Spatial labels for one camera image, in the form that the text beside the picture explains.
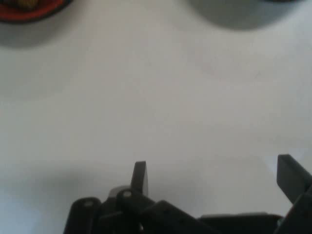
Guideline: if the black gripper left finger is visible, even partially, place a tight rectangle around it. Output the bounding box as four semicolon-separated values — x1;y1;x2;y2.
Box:
63;160;203;234

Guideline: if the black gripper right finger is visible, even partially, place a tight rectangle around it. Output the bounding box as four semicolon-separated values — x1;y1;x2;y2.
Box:
276;154;312;234

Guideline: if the red bowl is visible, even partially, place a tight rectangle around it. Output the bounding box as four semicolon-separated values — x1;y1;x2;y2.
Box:
0;0;74;24

